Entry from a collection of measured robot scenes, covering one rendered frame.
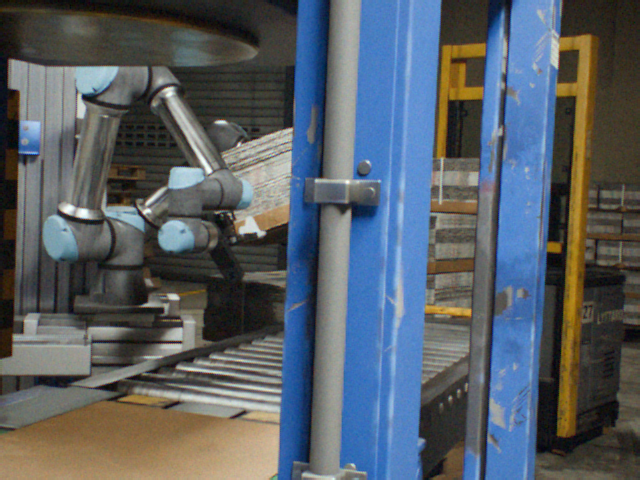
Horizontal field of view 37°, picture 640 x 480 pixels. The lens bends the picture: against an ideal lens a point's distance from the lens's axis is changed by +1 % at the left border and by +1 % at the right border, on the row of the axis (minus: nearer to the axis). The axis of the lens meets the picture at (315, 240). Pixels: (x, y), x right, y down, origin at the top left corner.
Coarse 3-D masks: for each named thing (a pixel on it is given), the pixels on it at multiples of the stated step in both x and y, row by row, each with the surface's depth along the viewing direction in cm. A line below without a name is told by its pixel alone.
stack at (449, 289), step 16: (256, 272) 335; (272, 272) 339; (448, 272) 374; (464, 272) 382; (208, 288) 321; (224, 288) 316; (240, 288) 311; (256, 288) 306; (272, 288) 302; (432, 288) 364; (448, 288) 374; (464, 288) 382; (208, 304) 322; (224, 304) 316; (240, 304) 311; (256, 304) 307; (272, 304) 302; (432, 304) 364; (448, 304) 373; (464, 304) 382; (208, 320) 320; (224, 320) 315; (240, 320) 311; (256, 320) 307; (272, 320) 302; (448, 464) 380
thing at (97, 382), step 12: (240, 336) 210; (252, 336) 211; (264, 336) 213; (204, 348) 193; (216, 348) 194; (156, 360) 178; (168, 360) 178; (180, 360) 179; (192, 360) 183; (108, 372) 165; (120, 372) 165; (132, 372) 166; (144, 372) 167; (156, 372) 170; (72, 384) 154; (84, 384) 154; (96, 384) 155; (108, 384) 156
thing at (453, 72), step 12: (444, 48) 458; (444, 60) 458; (456, 60) 462; (444, 72) 458; (456, 72) 462; (444, 84) 458; (456, 84) 462; (444, 96) 458; (444, 108) 458; (456, 108) 460; (444, 120) 458; (456, 120) 460; (444, 132) 458; (456, 132) 458; (444, 144) 458; (456, 144) 459; (444, 156) 458; (456, 156) 459
